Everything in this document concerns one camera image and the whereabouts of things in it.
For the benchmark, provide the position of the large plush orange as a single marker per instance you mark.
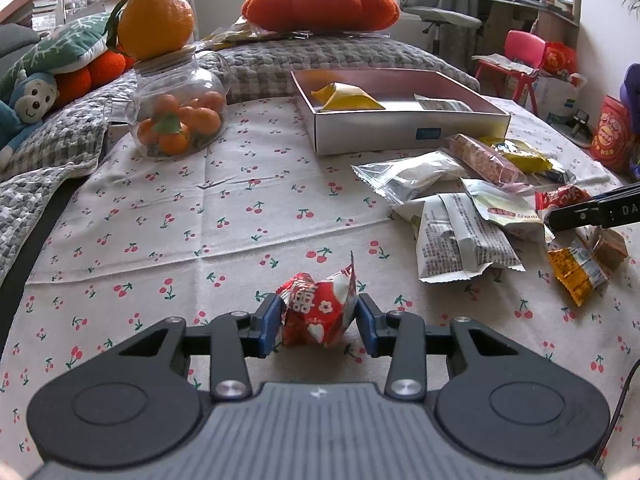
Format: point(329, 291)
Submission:
point(155, 20)

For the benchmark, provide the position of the small black stand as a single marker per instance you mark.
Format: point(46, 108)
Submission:
point(581, 122)

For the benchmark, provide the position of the yellow packet with blue circle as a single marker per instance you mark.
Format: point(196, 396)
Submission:
point(525, 159)

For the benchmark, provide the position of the plain red snack packet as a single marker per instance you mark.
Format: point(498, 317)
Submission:
point(557, 197)

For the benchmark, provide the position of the cherry print tablecloth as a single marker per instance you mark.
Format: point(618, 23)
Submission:
point(200, 220)

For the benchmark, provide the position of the wooden desk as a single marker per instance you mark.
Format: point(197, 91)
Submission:
point(550, 22)

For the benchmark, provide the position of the yellow plastic packaging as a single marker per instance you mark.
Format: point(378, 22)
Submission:
point(227, 35)

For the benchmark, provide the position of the pink child chair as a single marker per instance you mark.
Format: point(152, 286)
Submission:
point(522, 52)

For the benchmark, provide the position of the clear white snack packet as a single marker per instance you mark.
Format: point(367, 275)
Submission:
point(415, 172)

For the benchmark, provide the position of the grey quilted blanket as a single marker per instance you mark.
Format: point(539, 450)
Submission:
point(260, 67)

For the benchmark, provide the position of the grey sofa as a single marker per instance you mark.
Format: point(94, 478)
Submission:
point(15, 42)

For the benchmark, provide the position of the orange snack packet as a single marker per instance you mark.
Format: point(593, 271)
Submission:
point(575, 272)

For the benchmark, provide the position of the pink speckled snack bar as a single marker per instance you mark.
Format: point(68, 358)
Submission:
point(487, 162)

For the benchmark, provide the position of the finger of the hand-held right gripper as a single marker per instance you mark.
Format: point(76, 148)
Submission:
point(617, 193)
point(580, 216)

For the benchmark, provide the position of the glass jar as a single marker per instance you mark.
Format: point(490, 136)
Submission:
point(165, 85)

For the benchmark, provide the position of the purple toy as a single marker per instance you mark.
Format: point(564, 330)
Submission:
point(631, 97)

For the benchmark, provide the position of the small oranges in jar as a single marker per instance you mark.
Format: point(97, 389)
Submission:
point(180, 122)

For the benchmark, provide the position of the orange pumpkin cushion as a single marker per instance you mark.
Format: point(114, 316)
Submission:
point(320, 7)

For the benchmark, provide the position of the red floral snack packet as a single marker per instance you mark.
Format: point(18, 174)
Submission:
point(317, 312)

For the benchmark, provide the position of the brown snack packet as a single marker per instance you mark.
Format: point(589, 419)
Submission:
point(607, 247)

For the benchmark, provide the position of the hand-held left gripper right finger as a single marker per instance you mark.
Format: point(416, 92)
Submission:
point(369, 327)

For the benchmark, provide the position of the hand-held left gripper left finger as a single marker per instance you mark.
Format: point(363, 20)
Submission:
point(268, 327)

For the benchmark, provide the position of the yellow snack packet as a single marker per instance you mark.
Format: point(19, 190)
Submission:
point(347, 99)

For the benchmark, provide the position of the blue monkey plush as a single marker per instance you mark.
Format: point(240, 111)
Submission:
point(27, 102)

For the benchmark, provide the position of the green leaf cushion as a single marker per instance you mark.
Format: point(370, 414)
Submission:
point(55, 47)

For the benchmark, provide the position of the newspaper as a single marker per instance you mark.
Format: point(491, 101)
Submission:
point(502, 64)

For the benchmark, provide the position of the stack of books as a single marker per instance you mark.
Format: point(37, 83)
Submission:
point(30, 5)

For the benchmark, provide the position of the small white snack packet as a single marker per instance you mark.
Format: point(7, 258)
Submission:
point(442, 104)

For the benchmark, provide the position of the orange plush balls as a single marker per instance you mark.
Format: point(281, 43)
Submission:
point(95, 72)

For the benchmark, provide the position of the silver cardboard box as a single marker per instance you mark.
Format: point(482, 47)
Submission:
point(395, 127)

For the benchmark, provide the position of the white packet with red label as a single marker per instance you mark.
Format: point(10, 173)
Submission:
point(505, 207)

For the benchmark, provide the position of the grey office chair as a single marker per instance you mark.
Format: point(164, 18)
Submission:
point(435, 10)

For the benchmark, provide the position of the red bag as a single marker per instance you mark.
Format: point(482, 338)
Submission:
point(560, 59)

